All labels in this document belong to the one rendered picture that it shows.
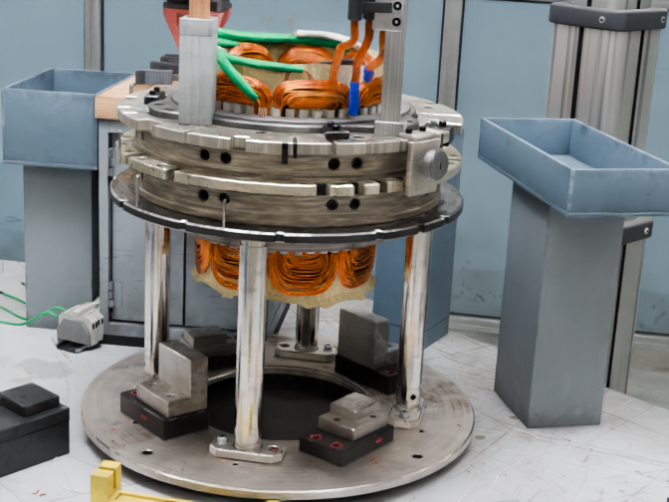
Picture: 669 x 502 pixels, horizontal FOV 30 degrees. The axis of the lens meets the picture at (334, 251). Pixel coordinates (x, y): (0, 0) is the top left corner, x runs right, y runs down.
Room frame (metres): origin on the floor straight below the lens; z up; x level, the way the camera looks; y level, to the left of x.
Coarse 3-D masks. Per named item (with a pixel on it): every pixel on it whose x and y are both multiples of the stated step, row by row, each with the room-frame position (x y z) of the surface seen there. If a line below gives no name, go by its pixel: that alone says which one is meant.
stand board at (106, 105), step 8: (128, 80) 1.46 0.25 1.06; (112, 88) 1.39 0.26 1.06; (120, 88) 1.40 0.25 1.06; (128, 88) 1.40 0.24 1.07; (152, 88) 1.41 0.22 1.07; (104, 96) 1.34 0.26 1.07; (112, 96) 1.34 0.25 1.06; (120, 96) 1.34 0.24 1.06; (96, 104) 1.33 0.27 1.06; (104, 104) 1.33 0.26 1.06; (112, 104) 1.33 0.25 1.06; (96, 112) 1.33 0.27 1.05; (104, 112) 1.33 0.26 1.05; (112, 112) 1.33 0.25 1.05
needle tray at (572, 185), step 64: (512, 128) 1.33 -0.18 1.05; (576, 128) 1.33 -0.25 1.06; (512, 192) 1.26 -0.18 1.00; (576, 192) 1.09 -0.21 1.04; (640, 192) 1.10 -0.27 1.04; (512, 256) 1.24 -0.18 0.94; (576, 256) 1.17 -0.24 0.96; (512, 320) 1.23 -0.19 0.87; (576, 320) 1.17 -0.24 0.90; (512, 384) 1.21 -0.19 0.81; (576, 384) 1.17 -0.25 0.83
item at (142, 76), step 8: (136, 72) 1.34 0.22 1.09; (144, 72) 1.34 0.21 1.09; (152, 72) 1.34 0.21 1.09; (160, 72) 1.35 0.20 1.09; (168, 72) 1.35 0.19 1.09; (136, 80) 1.34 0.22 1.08; (144, 80) 1.34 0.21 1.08; (152, 80) 1.34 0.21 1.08; (160, 80) 1.35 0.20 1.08; (168, 80) 1.35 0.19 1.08
